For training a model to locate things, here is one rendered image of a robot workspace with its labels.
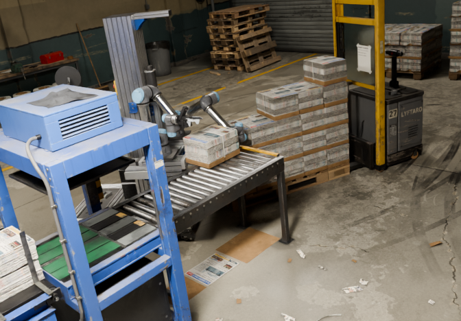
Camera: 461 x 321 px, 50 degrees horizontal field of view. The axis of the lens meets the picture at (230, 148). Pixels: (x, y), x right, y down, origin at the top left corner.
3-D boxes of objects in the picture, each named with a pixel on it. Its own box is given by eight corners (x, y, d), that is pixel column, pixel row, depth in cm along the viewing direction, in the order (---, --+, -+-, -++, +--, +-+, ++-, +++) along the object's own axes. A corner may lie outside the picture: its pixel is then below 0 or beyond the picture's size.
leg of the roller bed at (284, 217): (285, 238, 441) (279, 169, 417) (290, 240, 437) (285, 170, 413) (281, 241, 437) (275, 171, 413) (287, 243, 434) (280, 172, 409)
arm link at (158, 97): (149, 87, 431) (184, 129, 425) (140, 90, 422) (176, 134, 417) (155, 79, 423) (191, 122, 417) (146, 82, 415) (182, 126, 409)
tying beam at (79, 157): (75, 119, 347) (72, 105, 344) (160, 140, 284) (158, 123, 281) (-22, 151, 303) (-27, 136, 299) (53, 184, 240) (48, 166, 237)
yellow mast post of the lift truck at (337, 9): (337, 146, 603) (331, -2, 541) (343, 145, 606) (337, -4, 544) (341, 148, 595) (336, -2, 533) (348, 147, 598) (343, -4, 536)
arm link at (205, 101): (197, 95, 448) (234, 134, 440) (205, 92, 456) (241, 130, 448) (192, 103, 456) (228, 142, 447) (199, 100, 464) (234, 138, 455)
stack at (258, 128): (217, 198, 530) (207, 125, 500) (309, 169, 572) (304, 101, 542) (232, 212, 496) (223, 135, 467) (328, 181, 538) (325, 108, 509)
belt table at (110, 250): (110, 217, 365) (107, 205, 361) (166, 243, 322) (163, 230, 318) (19, 263, 319) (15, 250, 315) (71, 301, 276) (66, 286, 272)
